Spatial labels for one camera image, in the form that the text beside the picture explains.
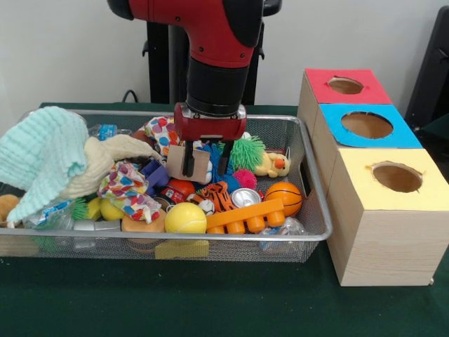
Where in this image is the black upright panel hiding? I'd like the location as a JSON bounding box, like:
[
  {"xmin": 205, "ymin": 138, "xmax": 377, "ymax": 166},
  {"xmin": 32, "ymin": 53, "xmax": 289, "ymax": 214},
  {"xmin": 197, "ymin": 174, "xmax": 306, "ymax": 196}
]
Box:
[{"xmin": 405, "ymin": 5, "xmax": 449, "ymax": 131}]

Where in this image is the wooden three-hole box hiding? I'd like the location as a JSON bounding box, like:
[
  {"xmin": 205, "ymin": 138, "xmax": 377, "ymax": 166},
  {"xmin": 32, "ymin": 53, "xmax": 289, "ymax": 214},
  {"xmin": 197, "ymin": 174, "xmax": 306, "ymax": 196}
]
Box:
[{"xmin": 297, "ymin": 68, "xmax": 449, "ymax": 288}]

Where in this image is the polka dot cloth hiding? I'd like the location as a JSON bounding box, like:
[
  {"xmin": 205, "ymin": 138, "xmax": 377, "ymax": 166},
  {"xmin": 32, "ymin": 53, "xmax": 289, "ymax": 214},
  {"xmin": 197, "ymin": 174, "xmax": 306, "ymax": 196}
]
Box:
[{"xmin": 143, "ymin": 115, "xmax": 183, "ymax": 155}]

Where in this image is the tiger plush toy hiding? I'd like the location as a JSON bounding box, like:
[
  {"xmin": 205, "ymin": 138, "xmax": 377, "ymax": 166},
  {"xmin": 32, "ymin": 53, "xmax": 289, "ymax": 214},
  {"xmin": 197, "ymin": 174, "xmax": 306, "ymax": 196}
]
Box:
[{"xmin": 185, "ymin": 181, "xmax": 235, "ymax": 216}]

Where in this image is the green spiky ball toy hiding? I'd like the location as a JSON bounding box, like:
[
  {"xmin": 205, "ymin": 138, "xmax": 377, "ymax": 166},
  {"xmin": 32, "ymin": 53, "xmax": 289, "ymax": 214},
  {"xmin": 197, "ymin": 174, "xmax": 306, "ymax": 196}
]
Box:
[{"xmin": 229, "ymin": 136, "xmax": 267, "ymax": 169}]

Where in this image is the cream white cloth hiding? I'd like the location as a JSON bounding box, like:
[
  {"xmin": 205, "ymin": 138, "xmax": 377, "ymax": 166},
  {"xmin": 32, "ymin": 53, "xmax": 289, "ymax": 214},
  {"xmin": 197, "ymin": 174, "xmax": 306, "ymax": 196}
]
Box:
[{"xmin": 61, "ymin": 135, "xmax": 164, "ymax": 201}]

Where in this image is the silver mesh bin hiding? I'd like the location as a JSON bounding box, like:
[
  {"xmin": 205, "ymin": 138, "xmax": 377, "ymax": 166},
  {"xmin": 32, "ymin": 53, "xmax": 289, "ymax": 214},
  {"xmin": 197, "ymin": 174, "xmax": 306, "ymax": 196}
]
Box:
[{"xmin": 0, "ymin": 108, "xmax": 333, "ymax": 263}]

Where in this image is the dark green side tablecloth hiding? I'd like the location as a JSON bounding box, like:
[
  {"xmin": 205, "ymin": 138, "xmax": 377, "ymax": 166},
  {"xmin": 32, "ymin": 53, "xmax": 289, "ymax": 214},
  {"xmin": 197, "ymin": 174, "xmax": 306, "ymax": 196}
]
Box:
[{"xmin": 419, "ymin": 114, "xmax": 449, "ymax": 145}]

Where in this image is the beige cardboard block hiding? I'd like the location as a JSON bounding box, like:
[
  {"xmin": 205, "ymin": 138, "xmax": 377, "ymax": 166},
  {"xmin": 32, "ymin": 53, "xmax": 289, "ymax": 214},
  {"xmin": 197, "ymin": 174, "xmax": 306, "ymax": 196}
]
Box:
[{"xmin": 165, "ymin": 144, "xmax": 213, "ymax": 184}]

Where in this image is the orange toy block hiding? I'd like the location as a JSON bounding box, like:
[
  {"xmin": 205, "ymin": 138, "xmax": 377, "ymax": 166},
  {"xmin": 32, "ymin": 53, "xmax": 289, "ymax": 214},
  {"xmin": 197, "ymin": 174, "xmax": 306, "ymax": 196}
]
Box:
[{"xmin": 206, "ymin": 198, "xmax": 286, "ymax": 235}]

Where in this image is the orange toy basketball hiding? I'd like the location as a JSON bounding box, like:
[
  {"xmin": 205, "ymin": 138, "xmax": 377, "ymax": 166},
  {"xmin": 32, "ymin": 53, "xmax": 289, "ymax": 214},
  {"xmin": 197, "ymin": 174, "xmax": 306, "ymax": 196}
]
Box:
[{"xmin": 264, "ymin": 181, "xmax": 303, "ymax": 217}]

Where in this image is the yellow duck plush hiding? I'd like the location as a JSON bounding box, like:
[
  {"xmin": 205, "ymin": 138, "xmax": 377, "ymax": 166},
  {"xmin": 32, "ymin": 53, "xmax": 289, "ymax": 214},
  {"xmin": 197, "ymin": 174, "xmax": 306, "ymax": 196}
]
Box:
[{"xmin": 254, "ymin": 151, "xmax": 292, "ymax": 178}]

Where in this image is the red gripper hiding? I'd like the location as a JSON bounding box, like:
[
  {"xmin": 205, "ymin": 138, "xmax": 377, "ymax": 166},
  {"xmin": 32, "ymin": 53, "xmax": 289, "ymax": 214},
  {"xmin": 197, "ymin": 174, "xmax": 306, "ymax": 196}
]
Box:
[{"xmin": 174, "ymin": 103, "xmax": 247, "ymax": 178}]

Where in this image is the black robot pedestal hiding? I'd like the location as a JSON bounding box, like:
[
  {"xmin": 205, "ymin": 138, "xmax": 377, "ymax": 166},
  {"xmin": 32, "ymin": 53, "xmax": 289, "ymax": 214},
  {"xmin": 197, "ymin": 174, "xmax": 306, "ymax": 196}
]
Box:
[{"xmin": 142, "ymin": 0, "xmax": 283, "ymax": 105}]

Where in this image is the yellow ball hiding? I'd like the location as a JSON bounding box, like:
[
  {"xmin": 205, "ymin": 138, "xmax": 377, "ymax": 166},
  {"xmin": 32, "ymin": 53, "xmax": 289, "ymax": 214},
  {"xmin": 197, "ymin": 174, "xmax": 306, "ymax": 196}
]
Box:
[{"xmin": 164, "ymin": 202, "xmax": 208, "ymax": 234}]

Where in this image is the mint green cloth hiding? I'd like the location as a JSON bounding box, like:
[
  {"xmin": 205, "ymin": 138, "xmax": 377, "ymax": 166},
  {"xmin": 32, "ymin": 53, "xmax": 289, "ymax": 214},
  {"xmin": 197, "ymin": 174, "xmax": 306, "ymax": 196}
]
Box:
[{"xmin": 0, "ymin": 106, "xmax": 91, "ymax": 224}]

